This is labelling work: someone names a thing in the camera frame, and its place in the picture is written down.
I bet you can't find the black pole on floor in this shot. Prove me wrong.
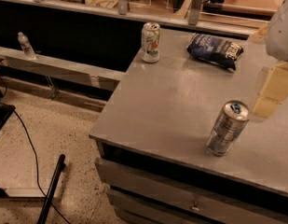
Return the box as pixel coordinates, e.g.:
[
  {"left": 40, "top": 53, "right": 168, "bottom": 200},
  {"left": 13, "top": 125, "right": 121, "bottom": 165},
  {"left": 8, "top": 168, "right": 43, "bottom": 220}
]
[{"left": 37, "top": 154, "right": 65, "bottom": 224}]

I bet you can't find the black device at left edge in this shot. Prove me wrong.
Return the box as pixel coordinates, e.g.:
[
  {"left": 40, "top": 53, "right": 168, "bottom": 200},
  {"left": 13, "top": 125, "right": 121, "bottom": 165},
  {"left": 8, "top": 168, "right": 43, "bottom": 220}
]
[{"left": 0, "top": 91, "right": 15, "bottom": 130}]

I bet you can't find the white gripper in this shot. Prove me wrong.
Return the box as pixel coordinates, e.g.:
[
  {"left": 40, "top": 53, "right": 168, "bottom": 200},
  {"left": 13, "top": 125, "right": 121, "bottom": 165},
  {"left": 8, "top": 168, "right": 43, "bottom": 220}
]
[{"left": 250, "top": 0, "right": 288, "bottom": 119}]

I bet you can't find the clear plastic water bottle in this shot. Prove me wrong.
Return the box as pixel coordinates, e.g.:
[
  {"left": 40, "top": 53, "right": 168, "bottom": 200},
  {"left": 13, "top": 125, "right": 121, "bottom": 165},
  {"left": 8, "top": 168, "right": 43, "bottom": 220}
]
[{"left": 18, "top": 32, "right": 36, "bottom": 60}]

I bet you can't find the grey metal ledge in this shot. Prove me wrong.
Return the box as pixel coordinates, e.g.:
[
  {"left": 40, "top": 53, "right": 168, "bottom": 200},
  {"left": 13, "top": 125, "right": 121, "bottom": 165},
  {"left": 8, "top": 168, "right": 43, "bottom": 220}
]
[{"left": 0, "top": 47, "right": 124, "bottom": 91}]

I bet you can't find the grey drawer with handle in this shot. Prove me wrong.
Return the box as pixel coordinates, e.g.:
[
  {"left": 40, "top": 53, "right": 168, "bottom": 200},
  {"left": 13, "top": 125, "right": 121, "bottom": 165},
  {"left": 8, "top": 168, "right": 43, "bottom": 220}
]
[{"left": 95, "top": 158, "right": 288, "bottom": 224}]

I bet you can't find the white green 7up can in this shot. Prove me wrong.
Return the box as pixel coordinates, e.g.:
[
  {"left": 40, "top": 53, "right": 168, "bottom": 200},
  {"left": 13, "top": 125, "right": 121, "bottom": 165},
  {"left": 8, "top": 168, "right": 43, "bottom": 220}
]
[{"left": 142, "top": 22, "right": 160, "bottom": 63}]

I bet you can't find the black floor cable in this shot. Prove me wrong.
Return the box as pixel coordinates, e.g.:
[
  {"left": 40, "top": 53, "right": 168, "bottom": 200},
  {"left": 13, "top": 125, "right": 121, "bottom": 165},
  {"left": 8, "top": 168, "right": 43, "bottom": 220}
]
[{"left": 0, "top": 58, "right": 72, "bottom": 224}]

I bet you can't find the silver blue redbull can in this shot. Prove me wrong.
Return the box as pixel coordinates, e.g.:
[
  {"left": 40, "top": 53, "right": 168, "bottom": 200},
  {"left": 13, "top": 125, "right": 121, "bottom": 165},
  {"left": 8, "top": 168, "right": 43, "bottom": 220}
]
[{"left": 206, "top": 100, "right": 249, "bottom": 156}]

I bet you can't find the dark blue chip bag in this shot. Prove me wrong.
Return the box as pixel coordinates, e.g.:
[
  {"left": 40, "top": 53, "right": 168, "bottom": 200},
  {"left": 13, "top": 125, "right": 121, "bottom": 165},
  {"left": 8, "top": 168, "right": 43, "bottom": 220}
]
[{"left": 186, "top": 33, "right": 243, "bottom": 71}]

